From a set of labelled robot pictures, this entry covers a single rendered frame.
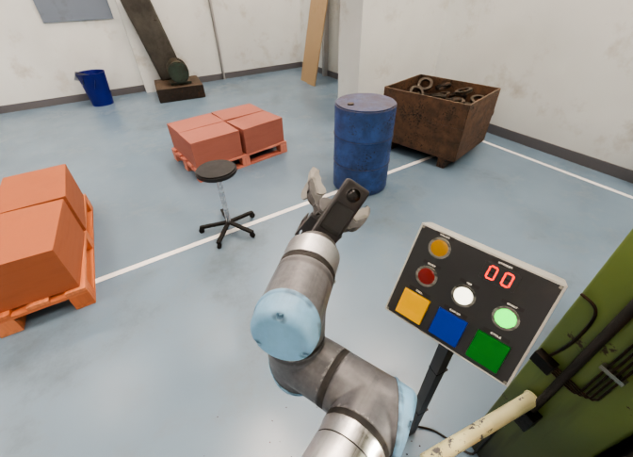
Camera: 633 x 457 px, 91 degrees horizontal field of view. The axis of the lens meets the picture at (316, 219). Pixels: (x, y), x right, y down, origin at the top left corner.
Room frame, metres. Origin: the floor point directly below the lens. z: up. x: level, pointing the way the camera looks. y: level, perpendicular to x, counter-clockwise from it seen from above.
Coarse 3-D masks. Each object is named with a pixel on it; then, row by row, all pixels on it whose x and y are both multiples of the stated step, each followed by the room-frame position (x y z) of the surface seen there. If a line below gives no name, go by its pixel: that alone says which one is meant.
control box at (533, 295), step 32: (416, 256) 0.61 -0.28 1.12; (448, 256) 0.57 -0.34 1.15; (480, 256) 0.54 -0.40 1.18; (416, 288) 0.55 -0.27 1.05; (448, 288) 0.52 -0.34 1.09; (480, 288) 0.49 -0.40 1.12; (512, 288) 0.47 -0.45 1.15; (544, 288) 0.44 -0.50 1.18; (480, 320) 0.44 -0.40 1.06; (544, 320) 0.40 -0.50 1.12; (512, 352) 0.38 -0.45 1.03
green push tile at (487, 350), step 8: (480, 336) 0.42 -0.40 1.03; (488, 336) 0.41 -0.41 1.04; (472, 344) 0.41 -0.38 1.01; (480, 344) 0.41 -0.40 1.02; (488, 344) 0.40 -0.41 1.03; (496, 344) 0.39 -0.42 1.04; (504, 344) 0.39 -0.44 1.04; (472, 352) 0.40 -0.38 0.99; (480, 352) 0.39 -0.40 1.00; (488, 352) 0.39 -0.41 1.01; (496, 352) 0.38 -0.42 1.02; (504, 352) 0.38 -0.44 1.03; (480, 360) 0.38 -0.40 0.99; (488, 360) 0.38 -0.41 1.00; (496, 360) 0.37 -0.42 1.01; (488, 368) 0.36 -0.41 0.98; (496, 368) 0.36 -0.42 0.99
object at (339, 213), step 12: (348, 180) 0.45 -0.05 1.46; (336, 192) 0.45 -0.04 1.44; (348, 192) 0.43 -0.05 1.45; (360, 192) 0.43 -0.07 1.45; (336, 204) 0.43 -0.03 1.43; (348, 204) 0.43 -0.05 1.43; (360, 204) 0.43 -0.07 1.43; (324, 216) 0.42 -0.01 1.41; (336, 216) 0.42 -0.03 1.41; (348, 216) 0.42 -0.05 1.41; (324, 228) 0.41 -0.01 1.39; (336, 228) 0.41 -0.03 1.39; (336, 240) 0.40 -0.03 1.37
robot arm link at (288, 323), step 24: (288, 264) 0.31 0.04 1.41; (312, 264) 0.31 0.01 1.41; (288, 288) 0.26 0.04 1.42; (312, 288) 0.27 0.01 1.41; (264, 312) 0.23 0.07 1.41; (288, 312) 0.23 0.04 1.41; (312, 312) 0.23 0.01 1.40; (264, 336) 0.22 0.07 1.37; (288, 336) 0.21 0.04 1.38; (312, 336) 0.21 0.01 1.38; (288, 360) 0.21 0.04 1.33
